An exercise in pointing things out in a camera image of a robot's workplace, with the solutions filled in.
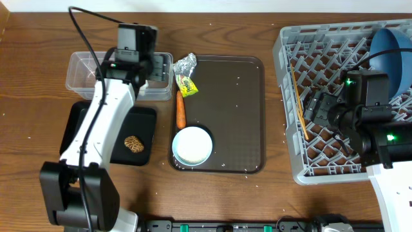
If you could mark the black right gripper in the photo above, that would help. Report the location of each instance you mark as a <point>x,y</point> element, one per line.
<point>318,107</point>

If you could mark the light blue rice bowl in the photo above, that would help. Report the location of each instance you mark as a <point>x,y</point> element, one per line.
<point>192,146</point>

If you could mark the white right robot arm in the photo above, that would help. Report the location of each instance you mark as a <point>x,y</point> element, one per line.
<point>362,113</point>

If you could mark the brown serving tray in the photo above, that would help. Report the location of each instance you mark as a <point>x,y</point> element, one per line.
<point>230,106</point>

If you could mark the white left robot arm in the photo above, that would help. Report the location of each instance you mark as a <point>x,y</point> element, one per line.
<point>77,190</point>

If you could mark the orange carrot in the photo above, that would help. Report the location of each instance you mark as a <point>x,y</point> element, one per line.
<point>180,111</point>

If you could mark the black tray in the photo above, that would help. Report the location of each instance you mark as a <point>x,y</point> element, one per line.
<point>139,122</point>

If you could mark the aluminium foil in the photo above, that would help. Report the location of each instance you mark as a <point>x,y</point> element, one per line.
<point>186,65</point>

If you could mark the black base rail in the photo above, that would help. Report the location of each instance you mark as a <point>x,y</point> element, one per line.
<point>331,222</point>

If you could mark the brown food piece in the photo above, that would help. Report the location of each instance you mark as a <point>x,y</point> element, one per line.
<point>134,144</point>

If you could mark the yellow snack wrapper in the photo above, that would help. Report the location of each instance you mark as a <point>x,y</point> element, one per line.
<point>186,85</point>

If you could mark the clear plastic bin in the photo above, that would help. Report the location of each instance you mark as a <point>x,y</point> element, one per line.
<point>81,79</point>

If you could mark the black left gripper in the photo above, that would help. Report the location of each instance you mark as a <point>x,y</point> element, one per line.
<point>161,62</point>

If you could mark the grey dishwasher rack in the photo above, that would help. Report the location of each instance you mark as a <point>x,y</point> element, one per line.
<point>319,53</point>

